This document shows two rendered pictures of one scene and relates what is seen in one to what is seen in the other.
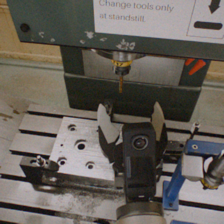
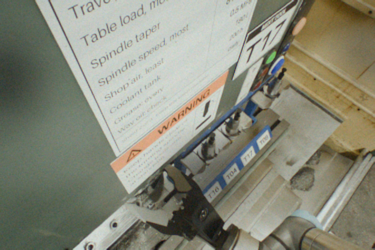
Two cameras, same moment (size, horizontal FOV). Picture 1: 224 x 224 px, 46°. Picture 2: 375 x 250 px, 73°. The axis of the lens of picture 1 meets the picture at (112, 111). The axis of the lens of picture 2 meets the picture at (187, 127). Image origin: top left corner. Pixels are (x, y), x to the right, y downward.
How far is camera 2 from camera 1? 0.23 m
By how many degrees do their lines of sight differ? 33
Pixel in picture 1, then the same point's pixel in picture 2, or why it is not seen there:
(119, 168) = (192, 233)
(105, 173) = (131, 217)
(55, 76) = not seen: outside the picture
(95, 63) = not seen: hidden behind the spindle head
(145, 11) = (163, 153)
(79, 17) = (113, 201)
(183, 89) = not seen: hidden behind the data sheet
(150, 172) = (216, 218)
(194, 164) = (193, 160)
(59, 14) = (95, 216)
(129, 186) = (211, 237)
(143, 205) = (230, 239)
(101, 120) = (143, 215)
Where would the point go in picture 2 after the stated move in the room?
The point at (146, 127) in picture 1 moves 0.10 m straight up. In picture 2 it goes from (200, 202) to (208, 186)
